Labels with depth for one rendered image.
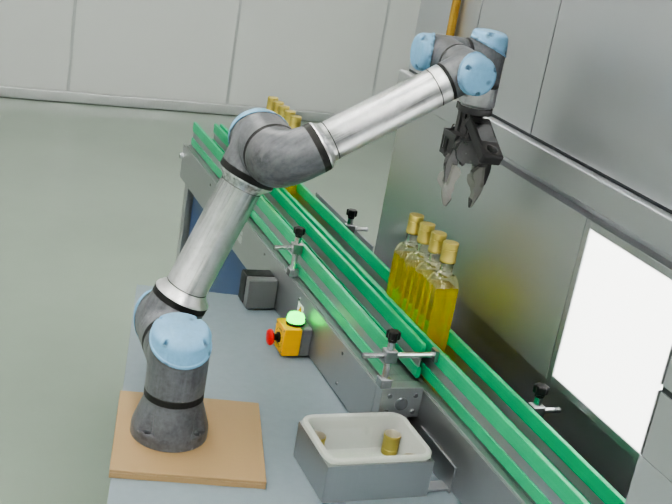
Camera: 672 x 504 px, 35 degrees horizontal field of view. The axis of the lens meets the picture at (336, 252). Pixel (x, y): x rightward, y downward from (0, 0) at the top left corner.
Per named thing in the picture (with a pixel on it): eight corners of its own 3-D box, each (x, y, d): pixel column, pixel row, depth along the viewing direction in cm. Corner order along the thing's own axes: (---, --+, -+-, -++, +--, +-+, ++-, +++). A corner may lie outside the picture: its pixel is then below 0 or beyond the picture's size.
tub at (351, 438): (428, 494, 209) (437, 455, 206) (321, 501, 200) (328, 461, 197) (393, 447, 224) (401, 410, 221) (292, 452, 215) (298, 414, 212)
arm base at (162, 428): (131, 451, 203) (136, 406, 199) (128, 409, 216) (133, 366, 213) (211, 453, 207) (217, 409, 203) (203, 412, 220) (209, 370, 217)
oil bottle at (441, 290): (443, 367, 235) (462, 277, 228) (420, 368, 233) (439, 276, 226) (432, 356, 240) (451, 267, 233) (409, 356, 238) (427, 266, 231)
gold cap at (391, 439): (384, 437, 215) (380, 456, 216) (402, 439, 215) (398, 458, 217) (383, 428, 218) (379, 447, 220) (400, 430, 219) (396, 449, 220)
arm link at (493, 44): (462, 24, 216) (500, 29, 219) (451, 78, 220) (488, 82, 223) (480, 32, 209) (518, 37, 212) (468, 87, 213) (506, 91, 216)
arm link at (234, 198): (131, 359, 209) (262, 114, 198) (120, 324, 222) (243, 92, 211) (185, 378, 215) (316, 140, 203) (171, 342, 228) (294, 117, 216)
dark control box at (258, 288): (274, 310, 282) (279, 281, 280) (245, 310, 279) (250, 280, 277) (265, 298, 290) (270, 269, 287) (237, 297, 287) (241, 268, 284)
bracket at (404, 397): (419, 418, 225) (425, 388, 222) (378, 420, 221) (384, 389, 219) (412, 410, 228) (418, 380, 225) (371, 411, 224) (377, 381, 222)
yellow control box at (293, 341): (308, 357, 259) (313, 329, 256) (279, 358, 256) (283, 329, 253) (299, 345, 265) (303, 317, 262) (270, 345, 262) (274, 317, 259)
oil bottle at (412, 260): (420, 344, 245) (438, 257, 238) (398, 344, 243) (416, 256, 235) (410, 333, 250) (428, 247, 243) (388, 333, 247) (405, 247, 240)
